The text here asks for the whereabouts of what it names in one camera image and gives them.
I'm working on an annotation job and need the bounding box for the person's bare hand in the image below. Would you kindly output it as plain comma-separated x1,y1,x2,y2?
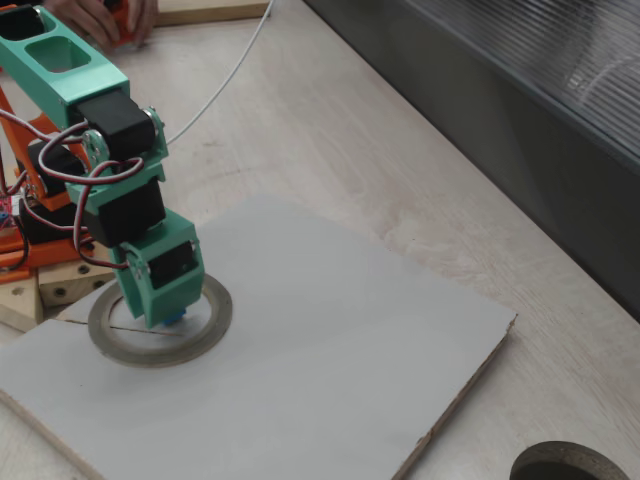
54,0,161,50

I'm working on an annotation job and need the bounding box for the short wooden base block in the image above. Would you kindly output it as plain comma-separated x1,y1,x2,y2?
37,244,121,307

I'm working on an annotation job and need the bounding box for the long wooden base plank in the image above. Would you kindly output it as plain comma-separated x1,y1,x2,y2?
0,274,46,334

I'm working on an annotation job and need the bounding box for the red controller circuit board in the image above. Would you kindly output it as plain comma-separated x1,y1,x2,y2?
0,194,15,236

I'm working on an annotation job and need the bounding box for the white laminated chipboard panel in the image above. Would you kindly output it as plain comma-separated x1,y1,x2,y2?
0,194,519,480

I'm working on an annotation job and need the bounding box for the light wooden plank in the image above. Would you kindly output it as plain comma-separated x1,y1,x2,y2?
154,0,271,29

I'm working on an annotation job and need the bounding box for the grey ribbed desk partition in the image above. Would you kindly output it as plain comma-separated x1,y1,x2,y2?
302,0,640,324

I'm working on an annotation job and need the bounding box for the grey ring of tape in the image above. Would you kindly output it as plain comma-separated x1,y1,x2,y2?
87,272,234,370

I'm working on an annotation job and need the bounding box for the white USB cable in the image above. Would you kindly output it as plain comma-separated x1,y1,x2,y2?
167,0,277,146

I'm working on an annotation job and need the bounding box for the round desk cable hole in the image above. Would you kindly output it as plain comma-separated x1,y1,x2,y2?
508,440,631,480

